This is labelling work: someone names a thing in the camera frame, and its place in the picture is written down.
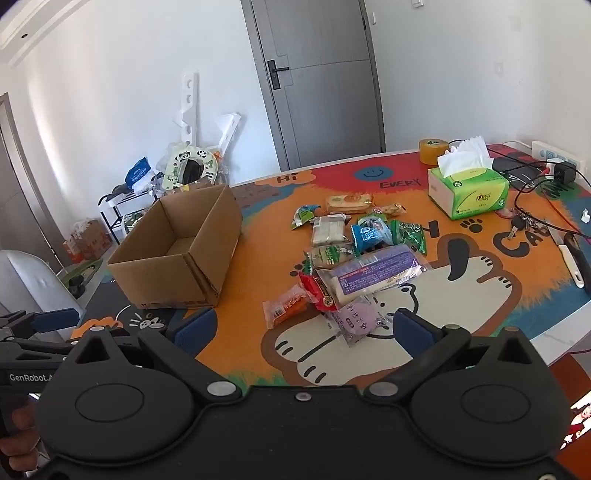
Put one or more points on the green white snack packet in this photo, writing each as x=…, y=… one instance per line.
x=304, y=216

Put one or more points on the person's left hand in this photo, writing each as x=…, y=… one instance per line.
x=21, y=434

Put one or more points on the short white board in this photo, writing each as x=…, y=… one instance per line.
x=227, y=134

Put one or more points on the large purple bread packet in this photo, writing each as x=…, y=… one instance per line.
x=374, y=274

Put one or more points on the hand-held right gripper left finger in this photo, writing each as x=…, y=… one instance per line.
x=196, y=331

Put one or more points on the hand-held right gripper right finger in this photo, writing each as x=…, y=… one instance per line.
x=413, y=331

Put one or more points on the colourful printed table mat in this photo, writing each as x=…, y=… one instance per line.
x=258, y=258

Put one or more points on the blue snack packet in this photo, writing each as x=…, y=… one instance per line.
x=369, y=237

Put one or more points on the white power strip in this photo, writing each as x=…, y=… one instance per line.
x=549, y=150

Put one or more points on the tall white board with holes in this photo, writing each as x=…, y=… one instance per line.
x=188, y=106

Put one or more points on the green tissue pack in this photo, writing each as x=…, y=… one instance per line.
x=466, y=198

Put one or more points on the white plug adapter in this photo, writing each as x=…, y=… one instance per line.
x=551, y=168

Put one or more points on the colourful printed sheet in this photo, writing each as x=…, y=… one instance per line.
x=579, y=422

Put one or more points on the clear wafer packet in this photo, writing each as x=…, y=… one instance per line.
x=328, y=229

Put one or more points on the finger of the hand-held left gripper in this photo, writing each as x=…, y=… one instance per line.
x=55, y=320
x=32, y=346

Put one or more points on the red packets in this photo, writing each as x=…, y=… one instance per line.
x=284, y=308

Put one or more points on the red snack packet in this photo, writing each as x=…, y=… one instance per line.
x=314, y=290

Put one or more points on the key bunch with pink charm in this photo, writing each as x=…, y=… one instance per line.
x=517, y=225

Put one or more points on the grey door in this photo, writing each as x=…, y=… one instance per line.
x=323, y=83

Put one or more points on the brown floor carton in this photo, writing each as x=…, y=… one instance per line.
x=90, y=240

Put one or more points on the orange cracker packet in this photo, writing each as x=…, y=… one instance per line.
x=348, y=203

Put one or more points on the black rack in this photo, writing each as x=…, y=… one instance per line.
x=113, y=217

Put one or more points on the yellow tape roll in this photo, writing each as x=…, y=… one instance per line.
x=433, y=153

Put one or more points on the blue bag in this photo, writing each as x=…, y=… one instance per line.
x=137, y=170

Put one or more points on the brown cardboard box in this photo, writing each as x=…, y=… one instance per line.
x=161, y=281

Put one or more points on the small yellow snack packet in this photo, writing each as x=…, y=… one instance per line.
x=390, y=210

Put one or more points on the brown door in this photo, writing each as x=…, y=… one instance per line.
x=23, y=194

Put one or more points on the white appliance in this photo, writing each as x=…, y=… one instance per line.
x=32, y=286

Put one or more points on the black charger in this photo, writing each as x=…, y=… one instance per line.
x=563, y=173

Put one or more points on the purple round cake packet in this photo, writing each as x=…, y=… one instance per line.
x=358, y=318

